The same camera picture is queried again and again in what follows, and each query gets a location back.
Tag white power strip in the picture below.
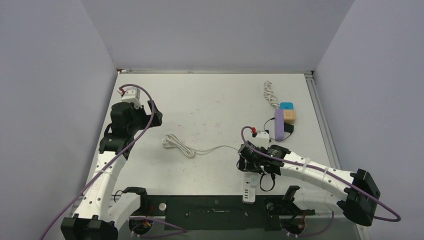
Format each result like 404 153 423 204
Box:
242 172 260 204

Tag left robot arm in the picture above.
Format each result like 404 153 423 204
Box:
60 100 163 240

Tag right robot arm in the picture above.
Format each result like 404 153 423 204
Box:
238 142 381 227

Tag orange plug cube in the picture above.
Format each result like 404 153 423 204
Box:
283 109 297 125

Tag blue plug cube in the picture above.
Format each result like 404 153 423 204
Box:
279 102 294 110

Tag purple power strip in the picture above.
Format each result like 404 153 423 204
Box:
274 108 285 142

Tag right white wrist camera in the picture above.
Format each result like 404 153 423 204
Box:
250 128 271 149

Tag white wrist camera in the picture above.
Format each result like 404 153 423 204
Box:
250 128 271 149
121 87 143 109

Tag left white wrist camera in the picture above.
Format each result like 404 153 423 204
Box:
121 87 143 109

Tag black plug with cable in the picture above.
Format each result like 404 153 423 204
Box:
263 117 294 142

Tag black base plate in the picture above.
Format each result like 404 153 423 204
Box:
132 195 316 231

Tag braided white cord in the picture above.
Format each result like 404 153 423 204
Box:
263 81 281 110

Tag aluminium frame rail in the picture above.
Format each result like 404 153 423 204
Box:
304 70 368 219

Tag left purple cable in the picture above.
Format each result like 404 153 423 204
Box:
38 84 156 240

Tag purple cable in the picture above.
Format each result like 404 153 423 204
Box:
38 84 156 240
240 125 402 223

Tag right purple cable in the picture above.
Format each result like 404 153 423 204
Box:
240 125 402 223

